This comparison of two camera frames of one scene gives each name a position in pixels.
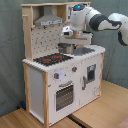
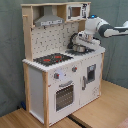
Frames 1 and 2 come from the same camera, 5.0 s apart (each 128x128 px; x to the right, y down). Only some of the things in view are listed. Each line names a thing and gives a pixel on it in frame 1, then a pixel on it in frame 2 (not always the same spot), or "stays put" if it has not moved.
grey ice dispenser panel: x=91 y=70 stays put
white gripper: x=75 y=29 to x=86 y=37
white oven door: x=64 y=96 stays put
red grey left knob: x=56 y=75 stays put
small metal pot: x=66 y=48 to x=79 y=48
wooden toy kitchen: x=61 y=72 stays put
